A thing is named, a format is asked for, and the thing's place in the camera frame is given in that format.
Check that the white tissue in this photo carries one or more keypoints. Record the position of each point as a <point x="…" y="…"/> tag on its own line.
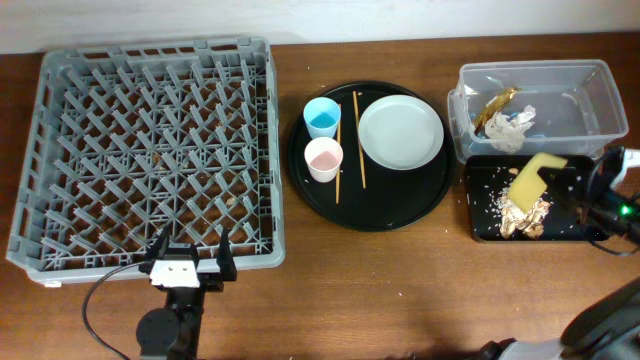
<point x="507" y="133"/>

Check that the pale green plate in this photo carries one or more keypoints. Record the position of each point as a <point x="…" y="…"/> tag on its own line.
<point x="401" y="132"/>

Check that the pink plastic cup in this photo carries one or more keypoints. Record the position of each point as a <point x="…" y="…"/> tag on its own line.
<point x="323" y="157"/>

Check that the gold snack wrapper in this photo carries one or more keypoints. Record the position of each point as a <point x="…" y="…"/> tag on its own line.
<point x="494" y="106"/>

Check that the blue plastic cup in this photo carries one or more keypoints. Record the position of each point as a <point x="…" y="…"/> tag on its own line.
<point x="322" y="116"/>

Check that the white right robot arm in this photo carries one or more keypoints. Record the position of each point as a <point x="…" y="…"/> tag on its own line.
<point x="609" y="329"/>

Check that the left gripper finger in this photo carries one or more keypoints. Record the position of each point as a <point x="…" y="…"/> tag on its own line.
<point x="224" y="259"/>
<point x="158" y="244"/>

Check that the food scraps pile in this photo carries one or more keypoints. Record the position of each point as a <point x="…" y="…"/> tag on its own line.
<point x="529" y="223"/>

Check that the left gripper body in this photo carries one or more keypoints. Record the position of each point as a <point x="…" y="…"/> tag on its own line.
<point x="206" y="279"/>

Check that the clear plastic bin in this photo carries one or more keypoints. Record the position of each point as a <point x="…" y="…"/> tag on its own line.
<point x="573" y="107"/>

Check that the grey dishwasher rack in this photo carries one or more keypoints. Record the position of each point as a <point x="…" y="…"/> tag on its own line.
<point x="128" y="141"/>

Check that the round black tray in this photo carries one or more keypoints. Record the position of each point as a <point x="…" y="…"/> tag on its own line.
<point x="370" y="196"/>

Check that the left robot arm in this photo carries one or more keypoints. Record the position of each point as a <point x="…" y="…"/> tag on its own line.
<point x="172" y="331"/>

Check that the yellow bowl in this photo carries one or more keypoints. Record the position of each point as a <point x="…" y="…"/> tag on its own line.
<point x="528" y="186"/>

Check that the black rectangular tray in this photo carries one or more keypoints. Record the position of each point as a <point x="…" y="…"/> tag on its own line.
<point x="487" y="177"/>

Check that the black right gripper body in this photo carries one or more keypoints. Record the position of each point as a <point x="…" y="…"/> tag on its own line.
<point x="606" y="208"/>

